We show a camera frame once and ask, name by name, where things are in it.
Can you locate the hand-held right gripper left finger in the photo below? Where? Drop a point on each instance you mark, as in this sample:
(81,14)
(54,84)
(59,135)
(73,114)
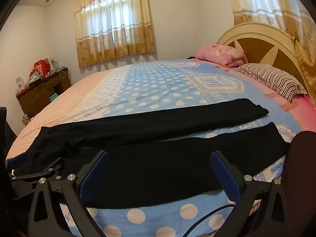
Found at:
(95,175)

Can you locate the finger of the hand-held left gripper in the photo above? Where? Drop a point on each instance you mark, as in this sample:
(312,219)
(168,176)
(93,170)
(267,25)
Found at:
(37,174)
(18,160)

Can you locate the small dark object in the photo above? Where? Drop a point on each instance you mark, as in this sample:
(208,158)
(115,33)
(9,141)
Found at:
(191,57)

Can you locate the checkered bag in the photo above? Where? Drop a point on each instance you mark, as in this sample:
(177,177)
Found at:
(26,119)

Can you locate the red gift bags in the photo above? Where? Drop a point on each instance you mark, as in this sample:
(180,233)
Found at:
(40,66)

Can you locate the striped pillow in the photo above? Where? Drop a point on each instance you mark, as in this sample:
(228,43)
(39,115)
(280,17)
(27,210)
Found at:
(271,76)

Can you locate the beige patterned window curtain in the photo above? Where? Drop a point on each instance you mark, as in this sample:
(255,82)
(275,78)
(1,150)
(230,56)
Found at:
(259,2)
(98,29)

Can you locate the pink and blue dotted bedsheet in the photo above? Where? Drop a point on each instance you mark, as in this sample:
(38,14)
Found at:
(160,91)

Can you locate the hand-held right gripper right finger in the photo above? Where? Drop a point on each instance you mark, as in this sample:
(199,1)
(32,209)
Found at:
(226,177)

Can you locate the white printed box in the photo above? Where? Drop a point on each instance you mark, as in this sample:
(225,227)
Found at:
(19,82)

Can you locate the teal box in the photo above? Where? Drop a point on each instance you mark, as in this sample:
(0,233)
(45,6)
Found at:
(53,97)

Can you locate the black pants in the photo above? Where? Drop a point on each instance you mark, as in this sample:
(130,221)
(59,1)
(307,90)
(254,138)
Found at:
(148,167)

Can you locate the pink floral pillow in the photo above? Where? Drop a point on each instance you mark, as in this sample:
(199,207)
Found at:
(222,51)

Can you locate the brown wooden desk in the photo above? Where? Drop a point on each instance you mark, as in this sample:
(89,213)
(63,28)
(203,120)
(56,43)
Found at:
(37,98)

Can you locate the cream wooden headboard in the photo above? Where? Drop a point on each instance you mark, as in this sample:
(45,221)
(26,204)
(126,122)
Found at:
(249,29)

